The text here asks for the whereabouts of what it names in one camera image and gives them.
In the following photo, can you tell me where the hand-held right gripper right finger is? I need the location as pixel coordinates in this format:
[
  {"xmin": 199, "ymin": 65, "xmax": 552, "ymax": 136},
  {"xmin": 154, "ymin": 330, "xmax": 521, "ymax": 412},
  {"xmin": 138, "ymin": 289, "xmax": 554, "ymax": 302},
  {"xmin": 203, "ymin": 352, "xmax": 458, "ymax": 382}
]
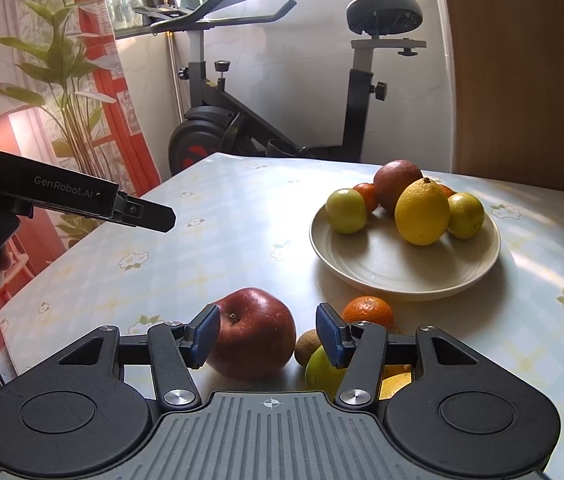
[{"xmin": 316, "ymin": 302, "xmax": 480, "ymax": 407}]

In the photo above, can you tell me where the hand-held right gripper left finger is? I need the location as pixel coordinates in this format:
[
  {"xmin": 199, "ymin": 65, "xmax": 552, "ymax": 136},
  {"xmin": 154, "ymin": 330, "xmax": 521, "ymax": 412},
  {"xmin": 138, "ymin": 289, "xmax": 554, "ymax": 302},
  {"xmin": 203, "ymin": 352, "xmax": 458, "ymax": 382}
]
[{"xmin": 59, "ymin": 304, "xmax": 221, "ymax": 408}]

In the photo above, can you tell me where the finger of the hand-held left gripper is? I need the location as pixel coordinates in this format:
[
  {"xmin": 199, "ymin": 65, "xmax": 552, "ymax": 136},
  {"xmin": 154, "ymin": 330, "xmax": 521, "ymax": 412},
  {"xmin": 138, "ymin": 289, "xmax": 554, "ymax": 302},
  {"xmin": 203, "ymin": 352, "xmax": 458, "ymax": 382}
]
[{"xmin": 112, "ymin": 190, "xmax": 177, "ymax": 233}]

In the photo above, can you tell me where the small brown kiwi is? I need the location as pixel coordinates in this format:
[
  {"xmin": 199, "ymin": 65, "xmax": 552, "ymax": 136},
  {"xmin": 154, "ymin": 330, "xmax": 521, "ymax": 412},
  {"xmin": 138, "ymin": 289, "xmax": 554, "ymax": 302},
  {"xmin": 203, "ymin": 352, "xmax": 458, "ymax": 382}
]
[{"xmin": 294, "ymin": 330, "xmax": 323, "ymax": 367}]

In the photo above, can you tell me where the green citrus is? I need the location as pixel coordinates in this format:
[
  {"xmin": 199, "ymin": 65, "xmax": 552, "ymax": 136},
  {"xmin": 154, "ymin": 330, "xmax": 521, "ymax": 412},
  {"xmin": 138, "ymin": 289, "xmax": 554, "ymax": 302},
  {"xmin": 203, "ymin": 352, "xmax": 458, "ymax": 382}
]
[{"xmin": 305, "ymin": 345, "xmax": 347, "ymax": 397}]

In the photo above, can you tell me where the large yellow lemon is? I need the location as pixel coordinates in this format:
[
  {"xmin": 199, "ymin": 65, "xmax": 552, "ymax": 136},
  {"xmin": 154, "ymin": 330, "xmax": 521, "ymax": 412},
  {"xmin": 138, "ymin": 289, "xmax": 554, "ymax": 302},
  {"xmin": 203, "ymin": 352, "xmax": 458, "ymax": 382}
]
[{"xmin": 379, "ymin": 364, "xmax": 415, "ymax": 401}]

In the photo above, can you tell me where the cream round plate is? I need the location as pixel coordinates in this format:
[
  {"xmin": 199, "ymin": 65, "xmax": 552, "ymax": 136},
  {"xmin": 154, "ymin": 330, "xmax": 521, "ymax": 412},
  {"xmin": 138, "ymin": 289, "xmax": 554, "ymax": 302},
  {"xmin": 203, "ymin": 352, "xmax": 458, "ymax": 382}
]
[{"xmin": 309, "ymin": 187, "xmax": 502, "ymax": 302}]

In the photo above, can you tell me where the red patterned curtain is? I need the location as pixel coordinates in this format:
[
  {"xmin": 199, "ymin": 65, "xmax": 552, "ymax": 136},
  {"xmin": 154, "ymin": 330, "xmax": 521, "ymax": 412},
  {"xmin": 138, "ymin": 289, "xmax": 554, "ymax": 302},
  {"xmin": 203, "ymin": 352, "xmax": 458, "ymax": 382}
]
[{"xmin": 0, "ymin": 0, "xmax": 163, "ymax": 391}]

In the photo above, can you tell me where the small yellow-green apple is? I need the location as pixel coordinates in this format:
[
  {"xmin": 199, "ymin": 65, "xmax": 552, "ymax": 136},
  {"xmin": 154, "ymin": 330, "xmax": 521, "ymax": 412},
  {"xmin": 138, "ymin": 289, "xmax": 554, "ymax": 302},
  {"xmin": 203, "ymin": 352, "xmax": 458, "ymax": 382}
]
[
  {"xmin": 325, "ymin": 188, "xmax": 368, "ymax": 235},
  {"xmin": 446, "ymin": 192, "xmax": 486, "ymax": 240}
]

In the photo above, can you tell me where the green leafy plant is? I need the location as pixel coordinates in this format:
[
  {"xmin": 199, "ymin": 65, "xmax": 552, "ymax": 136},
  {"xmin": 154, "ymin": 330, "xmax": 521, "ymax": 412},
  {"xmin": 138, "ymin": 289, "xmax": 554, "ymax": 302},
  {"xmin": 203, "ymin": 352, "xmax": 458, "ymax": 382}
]
[{"xmin": 0, "ymin": 0, "xmax": 125, "ymax": 241}]

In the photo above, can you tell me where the metal pipe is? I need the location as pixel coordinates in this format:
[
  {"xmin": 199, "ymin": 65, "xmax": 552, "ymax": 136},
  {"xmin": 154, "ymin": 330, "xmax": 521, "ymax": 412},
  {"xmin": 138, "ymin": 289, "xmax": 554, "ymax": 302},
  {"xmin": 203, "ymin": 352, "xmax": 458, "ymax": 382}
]
[{"xmin": 167, "ymin": 30, "xmax": 185, "ymax": 126}]

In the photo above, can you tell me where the dark red apple at back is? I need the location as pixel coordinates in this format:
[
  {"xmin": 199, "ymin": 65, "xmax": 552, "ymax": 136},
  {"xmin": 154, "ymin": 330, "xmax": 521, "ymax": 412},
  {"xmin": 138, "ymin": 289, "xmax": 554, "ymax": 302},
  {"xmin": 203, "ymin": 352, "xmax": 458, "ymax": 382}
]
[{"xmin": 373, "ymin": 159, "xmax": 424, "ymax": 213}]

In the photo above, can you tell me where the black exercise bike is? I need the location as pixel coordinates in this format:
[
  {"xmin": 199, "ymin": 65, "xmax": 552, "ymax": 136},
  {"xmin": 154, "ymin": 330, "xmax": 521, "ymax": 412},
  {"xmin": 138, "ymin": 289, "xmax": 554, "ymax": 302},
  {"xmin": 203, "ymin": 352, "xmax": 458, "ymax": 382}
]
[{"xmin": 134, "ymin": 0, "xmax": 428, "ymax": 173}]

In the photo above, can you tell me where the wooden door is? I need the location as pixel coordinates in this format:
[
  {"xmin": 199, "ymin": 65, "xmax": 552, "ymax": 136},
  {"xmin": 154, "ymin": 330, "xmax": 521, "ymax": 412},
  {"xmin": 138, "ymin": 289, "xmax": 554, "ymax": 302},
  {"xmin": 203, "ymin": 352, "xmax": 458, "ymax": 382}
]
[{"xmin": 439, "ymin": 0, "xmax": 564, "ymax": 196}]

